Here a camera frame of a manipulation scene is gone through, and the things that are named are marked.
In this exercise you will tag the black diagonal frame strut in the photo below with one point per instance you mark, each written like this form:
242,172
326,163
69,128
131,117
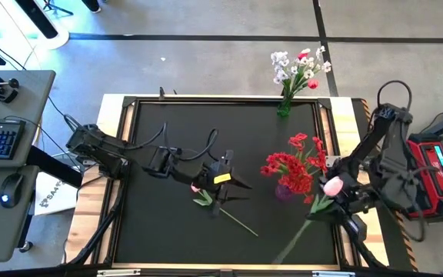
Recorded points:
371,255
102,227

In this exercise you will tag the dense red flower bunch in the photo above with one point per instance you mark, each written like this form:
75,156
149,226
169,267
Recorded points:
294,177

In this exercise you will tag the black tripod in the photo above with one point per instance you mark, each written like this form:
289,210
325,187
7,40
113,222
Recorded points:
60,10

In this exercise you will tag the silver hinge bracket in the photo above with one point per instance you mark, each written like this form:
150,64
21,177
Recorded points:
117,272
333,274

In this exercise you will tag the black hazard-striped floor mat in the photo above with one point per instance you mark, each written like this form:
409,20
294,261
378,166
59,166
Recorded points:
392,250

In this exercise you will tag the pink artificial tulip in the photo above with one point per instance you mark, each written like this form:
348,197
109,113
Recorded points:
333,186
205,197

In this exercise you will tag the small black frame clip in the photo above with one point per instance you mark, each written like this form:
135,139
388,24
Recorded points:
162,94

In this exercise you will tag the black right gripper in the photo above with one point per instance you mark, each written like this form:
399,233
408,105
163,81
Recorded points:
354,200

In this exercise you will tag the green glass vase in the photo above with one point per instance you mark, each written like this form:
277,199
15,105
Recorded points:
284,109

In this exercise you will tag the white printed bag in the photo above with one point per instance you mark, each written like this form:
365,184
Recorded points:
52,204

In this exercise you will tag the black computer mouse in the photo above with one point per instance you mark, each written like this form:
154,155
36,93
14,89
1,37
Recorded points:
12,190

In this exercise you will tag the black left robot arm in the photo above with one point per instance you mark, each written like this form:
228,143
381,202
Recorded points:
102,148

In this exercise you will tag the purple glass vase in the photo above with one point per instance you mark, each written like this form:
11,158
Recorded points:
282,194

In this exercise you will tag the silver frame bracket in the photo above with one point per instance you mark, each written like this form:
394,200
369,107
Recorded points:
332,161

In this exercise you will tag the black aluminium table frame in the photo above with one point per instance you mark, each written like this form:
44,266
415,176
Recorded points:
221,101

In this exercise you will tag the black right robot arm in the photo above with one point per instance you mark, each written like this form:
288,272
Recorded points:
392,131

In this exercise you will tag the person's shoe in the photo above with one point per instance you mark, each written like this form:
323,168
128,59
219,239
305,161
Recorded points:
90,4

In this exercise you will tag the white-based black floor stand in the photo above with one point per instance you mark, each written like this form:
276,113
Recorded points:
60,38

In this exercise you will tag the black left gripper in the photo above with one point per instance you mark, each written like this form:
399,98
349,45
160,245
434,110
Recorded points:
214,186

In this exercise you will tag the grey desk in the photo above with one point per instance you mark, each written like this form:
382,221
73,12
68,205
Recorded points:
21,100

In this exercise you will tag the red artificial tulip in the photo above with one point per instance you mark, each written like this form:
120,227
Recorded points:
303,55
313,84

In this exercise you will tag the white artificial flower bunch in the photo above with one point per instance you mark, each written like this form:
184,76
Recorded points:
308,74
279,75

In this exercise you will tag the black desk caster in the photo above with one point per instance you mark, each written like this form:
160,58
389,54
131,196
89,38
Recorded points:
26,247

